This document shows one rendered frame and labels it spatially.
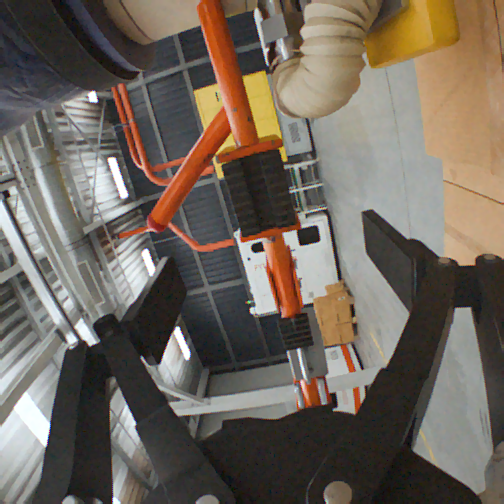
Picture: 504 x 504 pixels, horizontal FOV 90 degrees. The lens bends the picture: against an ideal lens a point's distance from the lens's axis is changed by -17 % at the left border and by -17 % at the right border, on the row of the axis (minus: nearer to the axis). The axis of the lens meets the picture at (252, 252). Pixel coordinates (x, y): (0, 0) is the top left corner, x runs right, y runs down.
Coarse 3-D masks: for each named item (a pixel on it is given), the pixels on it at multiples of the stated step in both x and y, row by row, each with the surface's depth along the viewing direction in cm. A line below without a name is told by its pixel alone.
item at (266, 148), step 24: (264, 144) 24; (240, 168) 24; (264, 168) 24; (240, 192) 25; (264, 192) 26; (288, 192) 25; (240, 216) 26; (264, 216) 27; (288, 216) 26; (240, 240) 28
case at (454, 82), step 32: (480, 0) 22; (480, 32) 25; (416, 64) 40; (448, 64) 32; (480, 64) 27; (448, 96) 35; (480, 96) 29; (448, 128) 38; (480, 128) 31; (448, 160) 40; (480, 160) 33
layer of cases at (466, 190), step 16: (448, 176) 102; (464, 176) 92; (480, 176) 83; (496, 176) 75; (448, 192) 105; (464, 192) 94; (480, 192) 85; (496, 192) 77; (448, 208) 108; (464, 208) 97; (480, 208) 87; (496, 208) 79; (448, 224) 111; (464, 224) 99; (480, 224) 89; (496, 224) 80; (448, 240) 114; (464, 240) 101; (480, 240) 91; (496, 240) 82; (448, 256) 116; (464, 256) 104
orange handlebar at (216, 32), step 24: (216, 0) 21; (216, 24) 21; (216, 48) 22; (216, 72) 23; (240, 72) 23; (240, 96) 24; (240, 120) 24; (240, 144) 25; (264, 240) 29; (288, 264) 31; (288, 288) 31; (288, 312) 33; (312, 384) 38
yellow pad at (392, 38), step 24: (384, 0) 14; (408, 0) 12; (432, 0) 11; (384, 24) 16; (408, 24) 13; (432, 24) 12; (456, 24) 12; (384, 48) 17; (408, 48) 15; (432, 48) 13
